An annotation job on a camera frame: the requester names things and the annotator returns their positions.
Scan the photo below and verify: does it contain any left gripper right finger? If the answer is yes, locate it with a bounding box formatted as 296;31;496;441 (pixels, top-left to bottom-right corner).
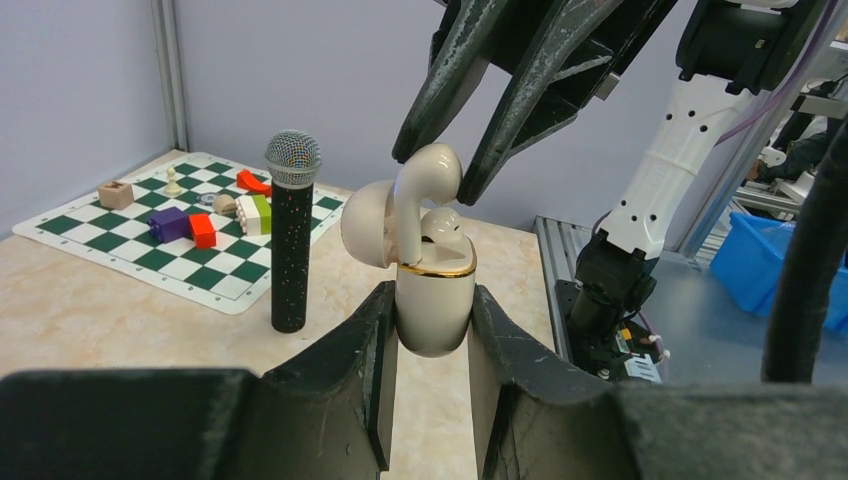
468;285;847;479

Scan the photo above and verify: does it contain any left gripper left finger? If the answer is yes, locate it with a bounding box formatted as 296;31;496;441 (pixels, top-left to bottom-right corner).
1;281;398;479

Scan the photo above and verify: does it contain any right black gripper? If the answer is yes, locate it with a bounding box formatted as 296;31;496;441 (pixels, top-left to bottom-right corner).
392;0;675;206

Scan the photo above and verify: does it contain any white earbud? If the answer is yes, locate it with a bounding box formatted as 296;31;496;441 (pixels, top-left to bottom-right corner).
393;143;463;266
421;207;464;244

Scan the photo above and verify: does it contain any white earbud charging case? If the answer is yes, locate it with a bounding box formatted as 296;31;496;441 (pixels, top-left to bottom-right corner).
341;180;477;358

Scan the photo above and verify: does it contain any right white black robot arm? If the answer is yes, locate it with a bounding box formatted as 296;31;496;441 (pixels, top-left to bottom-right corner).
392;1;836;368

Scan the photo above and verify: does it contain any right circuit board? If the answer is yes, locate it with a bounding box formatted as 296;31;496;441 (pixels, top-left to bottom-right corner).
616;325;671;384

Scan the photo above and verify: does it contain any yellow-green block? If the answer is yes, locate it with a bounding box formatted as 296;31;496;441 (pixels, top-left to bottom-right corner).
235;194;272;236

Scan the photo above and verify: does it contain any small red block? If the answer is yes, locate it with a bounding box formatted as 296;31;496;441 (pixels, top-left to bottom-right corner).
188;213;217;249

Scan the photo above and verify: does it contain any green white chessboard mat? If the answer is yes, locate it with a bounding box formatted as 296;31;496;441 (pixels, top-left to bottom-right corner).
11;151;351;317

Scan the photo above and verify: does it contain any black microphone grey head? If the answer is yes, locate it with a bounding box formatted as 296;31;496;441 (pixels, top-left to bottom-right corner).
265;130;322;333

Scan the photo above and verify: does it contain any clear round piece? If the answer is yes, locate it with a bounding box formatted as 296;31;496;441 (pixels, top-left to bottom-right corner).
197;192;218;206

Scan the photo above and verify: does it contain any purple block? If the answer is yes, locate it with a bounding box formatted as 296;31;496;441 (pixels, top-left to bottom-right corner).
147;207;191;243

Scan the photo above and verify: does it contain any large red block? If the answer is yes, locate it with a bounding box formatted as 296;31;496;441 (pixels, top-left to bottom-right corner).
236;169;272;197

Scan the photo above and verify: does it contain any blue plastic bin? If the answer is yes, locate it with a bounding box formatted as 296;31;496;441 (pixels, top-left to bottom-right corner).
708;211;848;334

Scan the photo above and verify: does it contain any wooden cube with mark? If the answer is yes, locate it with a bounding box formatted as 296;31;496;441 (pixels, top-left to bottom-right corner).
97;181;135;210

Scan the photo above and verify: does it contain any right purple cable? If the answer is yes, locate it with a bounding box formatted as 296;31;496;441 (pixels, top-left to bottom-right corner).
715;0;843;147

